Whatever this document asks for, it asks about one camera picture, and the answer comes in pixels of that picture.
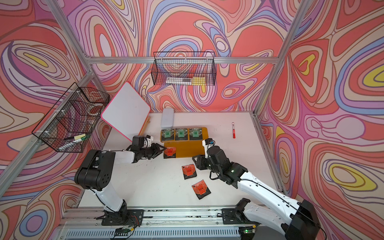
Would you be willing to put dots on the red marker pen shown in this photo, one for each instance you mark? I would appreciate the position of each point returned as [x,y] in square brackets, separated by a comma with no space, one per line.
[233,130]

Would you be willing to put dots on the yellow wooden two-tier shelf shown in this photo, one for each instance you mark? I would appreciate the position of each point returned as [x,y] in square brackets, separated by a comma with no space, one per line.
[188,149]

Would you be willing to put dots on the black wire basket left wall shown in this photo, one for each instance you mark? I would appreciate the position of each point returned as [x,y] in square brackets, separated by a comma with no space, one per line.
[76,112]

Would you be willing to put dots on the white plastic box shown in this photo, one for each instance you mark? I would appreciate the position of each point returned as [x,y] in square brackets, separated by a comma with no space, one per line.
[167,118]

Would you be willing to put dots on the white board with pink edge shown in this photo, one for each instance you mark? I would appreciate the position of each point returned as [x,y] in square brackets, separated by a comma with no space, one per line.
[126,112]

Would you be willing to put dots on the wooden easel stand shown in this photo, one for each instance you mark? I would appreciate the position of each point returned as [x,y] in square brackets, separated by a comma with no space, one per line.
[146,123]

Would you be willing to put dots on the green yellow markers in basket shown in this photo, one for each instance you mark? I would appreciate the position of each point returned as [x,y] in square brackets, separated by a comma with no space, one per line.
[75,138]

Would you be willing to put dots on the black wire basket back wall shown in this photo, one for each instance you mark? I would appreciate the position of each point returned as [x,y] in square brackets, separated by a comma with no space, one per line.
[178,68]

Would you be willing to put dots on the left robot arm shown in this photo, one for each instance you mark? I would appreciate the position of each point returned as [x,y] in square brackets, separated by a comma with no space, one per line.
[95,172]

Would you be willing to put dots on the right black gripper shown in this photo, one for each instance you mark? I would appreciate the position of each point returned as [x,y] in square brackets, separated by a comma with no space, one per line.
[200,163]

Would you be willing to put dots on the red tea bag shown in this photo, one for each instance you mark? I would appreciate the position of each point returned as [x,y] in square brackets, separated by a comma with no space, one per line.
[201,189]
[189,171]
[170,152]

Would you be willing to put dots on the yellow sticky notes in basket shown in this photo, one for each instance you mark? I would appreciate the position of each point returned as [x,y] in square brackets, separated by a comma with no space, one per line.
[198,81]

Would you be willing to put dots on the black wire basket wall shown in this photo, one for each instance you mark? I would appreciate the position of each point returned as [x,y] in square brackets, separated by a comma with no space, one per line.
[178,68]
[76,112]

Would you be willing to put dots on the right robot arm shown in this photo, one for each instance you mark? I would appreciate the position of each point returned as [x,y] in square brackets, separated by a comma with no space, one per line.
[293,219]

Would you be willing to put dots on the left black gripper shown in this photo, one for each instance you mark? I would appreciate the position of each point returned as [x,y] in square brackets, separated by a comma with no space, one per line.
[153,151]

